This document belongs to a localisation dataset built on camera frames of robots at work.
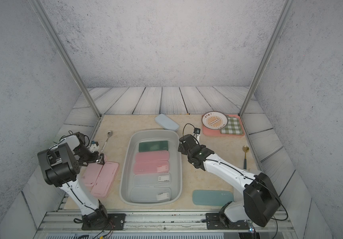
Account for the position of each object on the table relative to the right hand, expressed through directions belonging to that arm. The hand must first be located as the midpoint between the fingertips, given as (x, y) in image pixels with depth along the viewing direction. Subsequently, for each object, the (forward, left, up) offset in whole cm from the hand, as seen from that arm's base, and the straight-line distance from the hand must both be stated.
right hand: (189, 144), depth 85 cm
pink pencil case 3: (-16, +47, -12) cm, 51 cm away
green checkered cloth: (+26, -35, -15) cm, 46 cm away
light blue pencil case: (+30, +16, -15) cm, 37 cm away
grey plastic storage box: (+5, +36, -11) cm, 38 cm away
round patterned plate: (+31, -21, -14) cm, 40 cm away
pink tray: (+21, -22, -16) cm, 34 cm away
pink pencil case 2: (+1, +16, -14) cm, 21 cm away
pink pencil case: (-7, +23, -14) cm, 28 cm away
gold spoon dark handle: (+6, -38, -15) cm, 41 cm away
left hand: (-4, +57, -14) cm, 59 cm away
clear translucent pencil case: (-14, +22, -15) cm, 30 cm away
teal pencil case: (-23, -12, -17) cm, 31 cm away
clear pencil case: (-22, +25, -15) cm, 37 cm away
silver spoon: (+17, +56, -13) cm, 60 cm away
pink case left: (-13, +56, -10) cm, 58 cm away
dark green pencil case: (+8, +24, -14) cm, 29 cm away
